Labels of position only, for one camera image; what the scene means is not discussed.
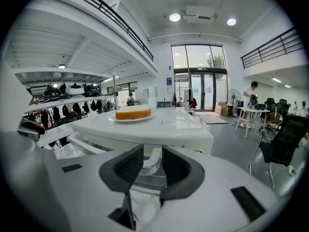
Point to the white helmet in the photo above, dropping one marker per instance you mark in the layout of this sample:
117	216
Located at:
74	90

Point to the dark grey crate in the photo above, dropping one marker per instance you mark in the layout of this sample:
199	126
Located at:
164	104

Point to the blue wall poster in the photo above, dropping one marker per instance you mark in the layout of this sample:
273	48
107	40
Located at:
169	83

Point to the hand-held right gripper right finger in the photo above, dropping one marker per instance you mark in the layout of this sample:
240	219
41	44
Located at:
207	197

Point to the white toaster oven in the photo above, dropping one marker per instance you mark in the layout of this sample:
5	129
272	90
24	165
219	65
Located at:
169	129

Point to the coat rack with clothes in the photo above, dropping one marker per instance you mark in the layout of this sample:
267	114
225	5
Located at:
190	98

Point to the round ceiling light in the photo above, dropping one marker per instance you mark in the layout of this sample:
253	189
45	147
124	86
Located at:
231	21
174	17

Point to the white metal shelf rack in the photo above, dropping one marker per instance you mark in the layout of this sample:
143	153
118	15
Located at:
60	103

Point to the thick bread slice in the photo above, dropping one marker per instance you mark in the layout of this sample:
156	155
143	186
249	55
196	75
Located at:
132	113

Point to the brown cardboard box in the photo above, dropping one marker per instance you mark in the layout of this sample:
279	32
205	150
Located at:
227	110

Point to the white pegboard panel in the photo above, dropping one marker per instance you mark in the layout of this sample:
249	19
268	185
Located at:
144	95

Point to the brown floor mat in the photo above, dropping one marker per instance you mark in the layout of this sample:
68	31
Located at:
212	119

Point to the rattan chair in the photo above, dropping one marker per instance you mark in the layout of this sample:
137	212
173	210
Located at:
274	120

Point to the black balcony railing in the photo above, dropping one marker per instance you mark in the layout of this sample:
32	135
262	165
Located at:
152	57
242	62

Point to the ceiling air conditioner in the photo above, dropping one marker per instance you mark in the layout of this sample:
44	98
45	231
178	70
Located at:
199	13

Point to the black mesh office chair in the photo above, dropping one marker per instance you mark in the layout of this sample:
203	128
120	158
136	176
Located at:
289	134

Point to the row of black hanging bags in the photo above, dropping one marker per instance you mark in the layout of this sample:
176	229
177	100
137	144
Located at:
77	107

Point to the round pale plate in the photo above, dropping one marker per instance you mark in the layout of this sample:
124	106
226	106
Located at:
154	116

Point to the black desk chair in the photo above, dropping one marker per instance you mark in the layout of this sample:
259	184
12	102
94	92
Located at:
283	105
270	104

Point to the glass entrance doors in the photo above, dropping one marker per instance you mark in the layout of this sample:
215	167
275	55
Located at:
198	57

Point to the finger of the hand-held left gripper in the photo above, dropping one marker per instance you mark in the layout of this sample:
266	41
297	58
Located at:
29	153

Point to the black helmet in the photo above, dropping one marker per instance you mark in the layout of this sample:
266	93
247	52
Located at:
91	89
51	93

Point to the white desk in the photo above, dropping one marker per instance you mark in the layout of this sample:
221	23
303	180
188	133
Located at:
253	109

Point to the standing fan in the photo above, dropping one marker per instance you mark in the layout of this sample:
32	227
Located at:
233	96

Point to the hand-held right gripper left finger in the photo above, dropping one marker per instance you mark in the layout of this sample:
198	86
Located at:
91	194

